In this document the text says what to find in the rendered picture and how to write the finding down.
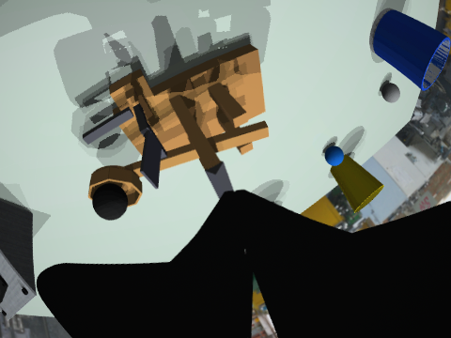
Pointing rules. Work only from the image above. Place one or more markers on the blue ball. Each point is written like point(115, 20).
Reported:
point(334, 155)

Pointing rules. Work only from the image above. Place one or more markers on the olive yellow cup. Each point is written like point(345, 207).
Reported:
point(359, 186)

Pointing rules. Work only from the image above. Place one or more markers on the grey ball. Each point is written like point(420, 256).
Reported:
point(390, 92)

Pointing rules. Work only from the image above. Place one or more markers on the blue mug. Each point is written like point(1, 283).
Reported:
point(413, 48)

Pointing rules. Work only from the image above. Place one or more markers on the black ball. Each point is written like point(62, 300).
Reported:
point(110, 202)

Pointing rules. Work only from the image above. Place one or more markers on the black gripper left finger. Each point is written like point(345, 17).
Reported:
point(205, 292)

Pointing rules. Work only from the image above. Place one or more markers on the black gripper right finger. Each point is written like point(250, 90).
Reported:
point(314, 277)

